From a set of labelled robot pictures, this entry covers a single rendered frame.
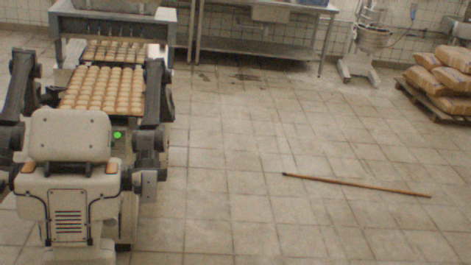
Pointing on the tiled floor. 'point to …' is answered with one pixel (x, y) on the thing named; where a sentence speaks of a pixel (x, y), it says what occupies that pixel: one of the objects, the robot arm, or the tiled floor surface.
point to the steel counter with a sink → (232, 45)
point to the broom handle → (356, 184)
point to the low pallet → (430, 105)
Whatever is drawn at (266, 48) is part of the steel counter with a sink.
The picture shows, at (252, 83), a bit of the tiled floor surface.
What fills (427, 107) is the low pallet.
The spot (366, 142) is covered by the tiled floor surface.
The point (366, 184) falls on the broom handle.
